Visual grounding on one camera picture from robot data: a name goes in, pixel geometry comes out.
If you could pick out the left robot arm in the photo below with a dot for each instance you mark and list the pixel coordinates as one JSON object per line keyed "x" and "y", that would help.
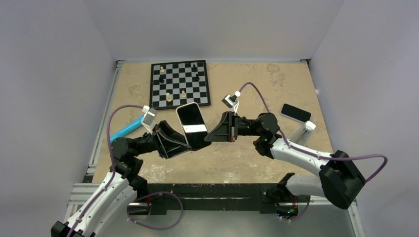
{"x": 122, "y": 184}

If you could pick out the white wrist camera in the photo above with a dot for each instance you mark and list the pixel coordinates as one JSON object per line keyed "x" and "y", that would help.
{"x": 231, "y": 101}
{"x": 148, "y": 118}

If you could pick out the phone in lilac case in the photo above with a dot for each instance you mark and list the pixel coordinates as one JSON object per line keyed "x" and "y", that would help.
{"x": 295, "y": 113}

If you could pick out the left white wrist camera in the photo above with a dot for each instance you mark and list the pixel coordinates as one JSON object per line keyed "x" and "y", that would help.
{"x": 148, "y": 118}

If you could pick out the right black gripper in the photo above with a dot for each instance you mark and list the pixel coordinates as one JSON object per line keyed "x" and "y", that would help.
{"x": 227, "y": 131}

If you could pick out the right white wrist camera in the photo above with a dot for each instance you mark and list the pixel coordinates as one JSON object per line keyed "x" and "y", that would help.
{"x": 231, "y": 101}

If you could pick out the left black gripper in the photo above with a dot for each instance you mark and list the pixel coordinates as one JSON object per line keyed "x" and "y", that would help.
{"x": 168, "y": 143}

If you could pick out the phone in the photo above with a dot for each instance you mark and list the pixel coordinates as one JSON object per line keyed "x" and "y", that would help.
{"x": 295, "y": 113}
{"x": 193, "y": 125}

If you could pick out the black white chessboard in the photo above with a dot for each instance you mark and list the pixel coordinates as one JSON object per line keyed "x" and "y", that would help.
{"x": 178, "y": 77}

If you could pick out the white chess piece front left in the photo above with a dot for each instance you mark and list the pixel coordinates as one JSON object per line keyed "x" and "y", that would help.
{"x": 168, "y": 97}

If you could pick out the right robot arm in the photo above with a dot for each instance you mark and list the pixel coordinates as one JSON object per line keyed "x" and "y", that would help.
{"x": 335, "y": 176}

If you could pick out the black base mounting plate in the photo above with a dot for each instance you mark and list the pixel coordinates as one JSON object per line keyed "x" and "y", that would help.
{"x": 265, "y": 198}

